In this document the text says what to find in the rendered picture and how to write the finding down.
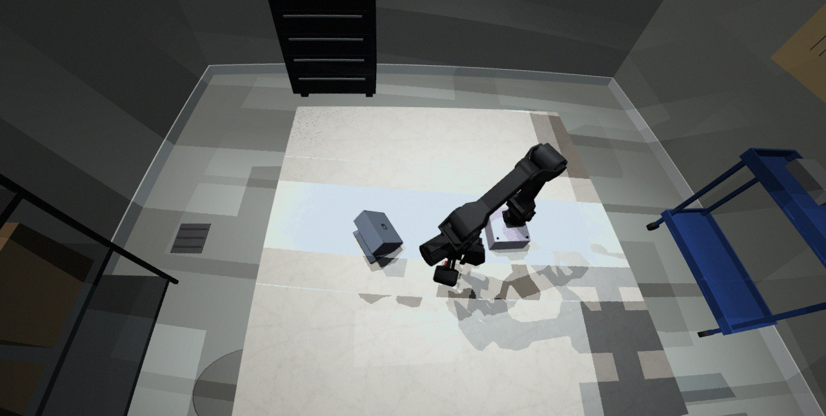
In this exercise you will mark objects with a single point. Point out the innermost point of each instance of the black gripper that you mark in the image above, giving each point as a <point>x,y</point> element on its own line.
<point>448,275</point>

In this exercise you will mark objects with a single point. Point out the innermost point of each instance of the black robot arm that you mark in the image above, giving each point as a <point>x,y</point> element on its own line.
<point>517,189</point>

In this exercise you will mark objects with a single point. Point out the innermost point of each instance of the blue-grey sloped panel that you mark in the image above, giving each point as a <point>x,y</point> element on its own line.
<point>376,235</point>

